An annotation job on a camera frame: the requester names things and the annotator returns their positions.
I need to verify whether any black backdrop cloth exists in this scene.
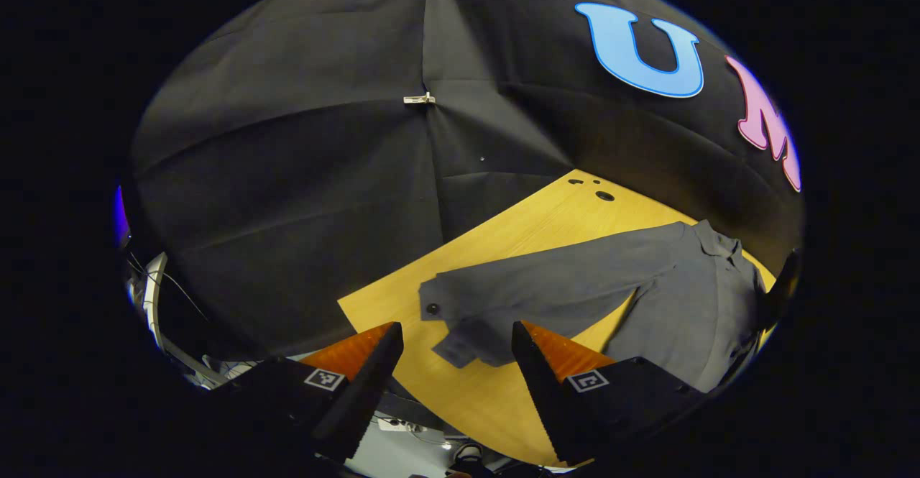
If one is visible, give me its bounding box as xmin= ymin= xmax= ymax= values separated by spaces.
xmin=129 ymin=0 xmax=806 ymax=364

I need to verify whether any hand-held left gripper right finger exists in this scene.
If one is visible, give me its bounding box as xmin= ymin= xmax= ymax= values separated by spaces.
xmin=511 ymin=320 xmax=709 ymax=467

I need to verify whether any grey button shirt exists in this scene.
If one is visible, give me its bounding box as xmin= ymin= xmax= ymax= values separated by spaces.
xmin=419 ymin=219 xmax=768 ymax=392

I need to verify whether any thin black cable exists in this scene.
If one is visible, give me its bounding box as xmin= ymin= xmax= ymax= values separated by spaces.
xmin=128 ymin=252 xmax=209 ymax=321

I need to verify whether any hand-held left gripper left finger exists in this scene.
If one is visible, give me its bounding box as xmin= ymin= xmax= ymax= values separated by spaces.
xmin=214 ymin=321 xmax=405 ymax=463

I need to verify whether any white metal frame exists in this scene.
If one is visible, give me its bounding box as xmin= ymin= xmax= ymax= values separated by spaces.
xmin=140 ymin=252 xmax=238 ymax=391

